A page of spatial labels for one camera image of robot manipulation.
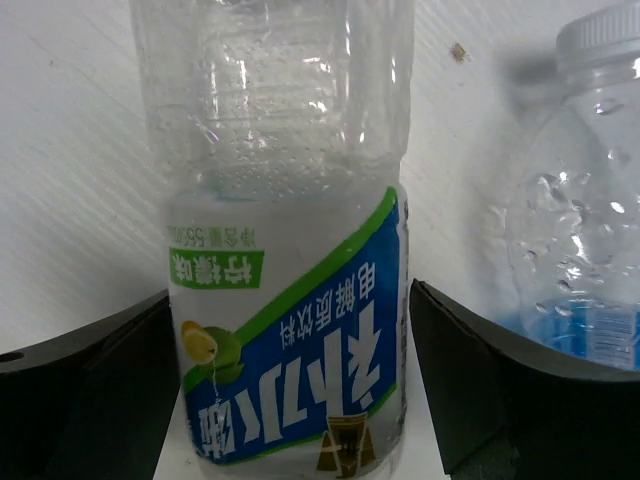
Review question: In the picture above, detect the green blue label bottle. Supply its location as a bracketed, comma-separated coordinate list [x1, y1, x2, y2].
[130, 1, 415, 479]

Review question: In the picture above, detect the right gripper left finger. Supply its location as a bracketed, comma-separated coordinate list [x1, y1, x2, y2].
[1, 291, 179, 479]

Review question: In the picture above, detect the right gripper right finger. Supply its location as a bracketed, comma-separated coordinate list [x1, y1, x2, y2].
[409, 280, 639, 479]

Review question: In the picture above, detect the clear bottle blue label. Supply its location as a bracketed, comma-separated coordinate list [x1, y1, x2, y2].
[502, 1, 639, 370]

